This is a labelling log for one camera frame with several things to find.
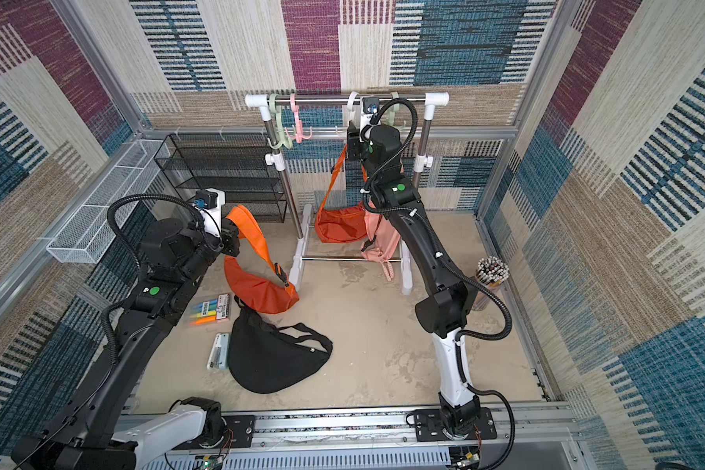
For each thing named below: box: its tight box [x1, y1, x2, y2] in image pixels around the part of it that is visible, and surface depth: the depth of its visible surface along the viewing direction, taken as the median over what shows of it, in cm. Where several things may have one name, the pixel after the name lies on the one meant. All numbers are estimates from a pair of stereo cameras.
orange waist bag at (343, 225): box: [314, 143, 369, 243], surface depth 103 cm
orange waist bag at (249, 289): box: [224, 204, 301, 315], surface depth 93 cm
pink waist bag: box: [360, 195, 402, 282], surface depth 99 cm
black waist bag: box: [228, 295, 334, 394], surface depth 87 cm
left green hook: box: [268, 93, 293, 149], surface depth 76 cm
